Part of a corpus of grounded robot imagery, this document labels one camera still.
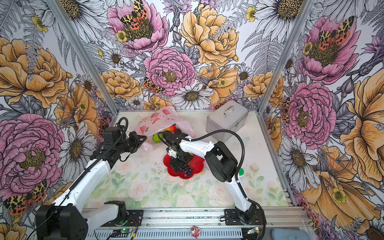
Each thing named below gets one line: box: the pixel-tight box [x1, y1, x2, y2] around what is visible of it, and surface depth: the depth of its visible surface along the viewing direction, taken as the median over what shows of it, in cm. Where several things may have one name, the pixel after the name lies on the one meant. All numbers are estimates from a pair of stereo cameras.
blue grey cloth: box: [271, 228, 311, 240], surface depth 70 cm
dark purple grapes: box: [180, 164, 193, 178], surface depth 89 cm
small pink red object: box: [190, 225, 201, 239], surface depth 69 cm
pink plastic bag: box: [136, 106, 196, 138], surface depth 91 cm
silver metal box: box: [206, 100, 249, 143], surface depth 101 cm
